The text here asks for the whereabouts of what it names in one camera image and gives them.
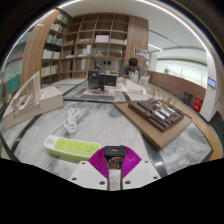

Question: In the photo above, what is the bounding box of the dark bin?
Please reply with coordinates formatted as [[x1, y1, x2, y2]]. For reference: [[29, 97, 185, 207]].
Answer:
[[183, 91, 194, 106]]

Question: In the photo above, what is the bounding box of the green and white power strip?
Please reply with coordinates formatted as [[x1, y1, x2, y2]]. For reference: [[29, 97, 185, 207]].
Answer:
[[43, 134, 102, 162]]

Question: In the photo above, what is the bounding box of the red bin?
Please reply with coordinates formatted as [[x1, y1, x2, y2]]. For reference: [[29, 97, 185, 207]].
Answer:
[[193, 96, 204, 113]]

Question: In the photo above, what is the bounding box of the white paper architectural model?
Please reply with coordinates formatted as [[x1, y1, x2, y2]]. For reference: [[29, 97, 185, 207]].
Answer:
[[122, 79, 148, 95]]

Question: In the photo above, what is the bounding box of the wall screen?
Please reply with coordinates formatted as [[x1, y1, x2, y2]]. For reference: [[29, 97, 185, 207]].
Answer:
[[207, 77, 217, 89]]

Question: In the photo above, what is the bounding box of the black charger with red print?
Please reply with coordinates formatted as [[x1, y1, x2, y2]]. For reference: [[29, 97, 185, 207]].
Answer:
[[103, 145, 126, 170]]

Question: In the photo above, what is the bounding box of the wooden shelf unit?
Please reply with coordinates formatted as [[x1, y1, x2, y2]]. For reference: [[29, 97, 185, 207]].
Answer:
[[19, 12, 150, 88]]

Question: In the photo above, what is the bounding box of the beige slatted architectural model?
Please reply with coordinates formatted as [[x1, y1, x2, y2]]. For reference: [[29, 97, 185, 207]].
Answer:
[[1, 70, 64, 130]]

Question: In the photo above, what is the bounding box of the person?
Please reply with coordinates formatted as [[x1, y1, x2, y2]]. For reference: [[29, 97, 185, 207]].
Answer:
[[120, 57, 144, 83]]

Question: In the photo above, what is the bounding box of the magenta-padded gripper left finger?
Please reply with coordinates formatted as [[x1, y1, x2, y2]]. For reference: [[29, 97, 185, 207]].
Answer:
[[69, 145, 111, 192]]

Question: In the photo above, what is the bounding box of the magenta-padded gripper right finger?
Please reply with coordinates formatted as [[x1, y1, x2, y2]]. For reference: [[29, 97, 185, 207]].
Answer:
[[119, 145, 162, 192]]

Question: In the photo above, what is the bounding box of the white coiled power cable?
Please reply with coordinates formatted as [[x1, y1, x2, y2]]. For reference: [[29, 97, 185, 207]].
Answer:
[[49, 107, 82, 138]]

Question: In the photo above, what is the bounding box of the brown architectural model on board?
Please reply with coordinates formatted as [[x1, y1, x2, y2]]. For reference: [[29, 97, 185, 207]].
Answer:
[[113, 87, 194, 151]]

